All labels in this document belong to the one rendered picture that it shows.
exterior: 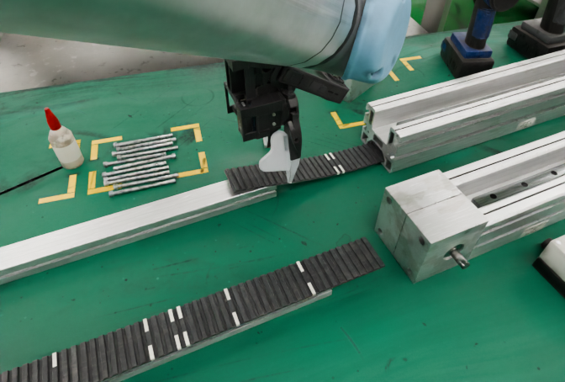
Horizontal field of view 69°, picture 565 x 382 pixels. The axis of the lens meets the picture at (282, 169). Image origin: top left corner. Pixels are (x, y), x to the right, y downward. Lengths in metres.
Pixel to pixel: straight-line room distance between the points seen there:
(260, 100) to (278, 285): 0.24
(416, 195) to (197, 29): 0.45
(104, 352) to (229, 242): 0.21
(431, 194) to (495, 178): 0.14
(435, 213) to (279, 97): 0.25
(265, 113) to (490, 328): 0.39
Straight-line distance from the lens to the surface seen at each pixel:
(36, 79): 2.29
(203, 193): 0.65
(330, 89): 0.57
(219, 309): 0.53
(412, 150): 0.72
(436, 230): 0.55
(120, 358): 0.53
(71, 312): 0.62
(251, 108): 0.52
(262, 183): 0.64
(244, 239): 0.62
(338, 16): 0.26
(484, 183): 0.68
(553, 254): 0.65
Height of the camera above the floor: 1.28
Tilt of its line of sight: 45 degrees down
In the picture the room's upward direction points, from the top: straight up
